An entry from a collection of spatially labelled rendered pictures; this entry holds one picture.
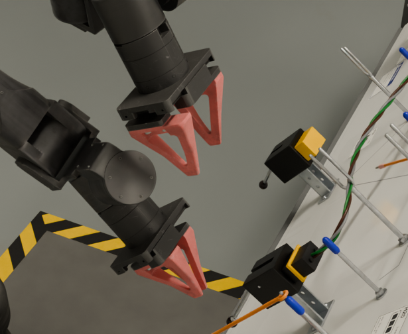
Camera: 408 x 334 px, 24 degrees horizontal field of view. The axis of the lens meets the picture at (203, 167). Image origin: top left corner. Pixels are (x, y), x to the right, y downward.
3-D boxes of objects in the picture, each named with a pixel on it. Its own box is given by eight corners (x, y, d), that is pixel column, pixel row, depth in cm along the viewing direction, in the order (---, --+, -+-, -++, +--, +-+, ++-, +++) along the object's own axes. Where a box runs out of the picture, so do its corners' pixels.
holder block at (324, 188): (296, 206, 150) (251, 163, 149) (347, 173, 141) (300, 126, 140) (285, 225, 147) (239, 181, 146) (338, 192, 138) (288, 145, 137)
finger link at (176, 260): (235, 261, 114) (186, 203, 112) (210, 303, 109) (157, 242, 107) (198, 275, 118) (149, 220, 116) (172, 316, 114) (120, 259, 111)
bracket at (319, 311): (321, 307, 110) (290, 278, 109) (335, 300, 108) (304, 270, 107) (307, 336, 106) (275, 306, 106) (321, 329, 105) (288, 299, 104)
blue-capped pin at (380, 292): (379, 291, 100) (320, 236, 99) (389, 287, 99) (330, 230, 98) (375, 301, 99) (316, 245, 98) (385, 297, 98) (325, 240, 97)
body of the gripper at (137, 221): (194, 207, 112) (154, 160, 111) (154, 265, 105) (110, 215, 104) (159, 223, 117) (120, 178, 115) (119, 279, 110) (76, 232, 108)
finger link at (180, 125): (240, 143, 100) (203, 65, 96) (211, 184, 95) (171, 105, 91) (188, 151, 103) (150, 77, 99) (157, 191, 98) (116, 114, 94)
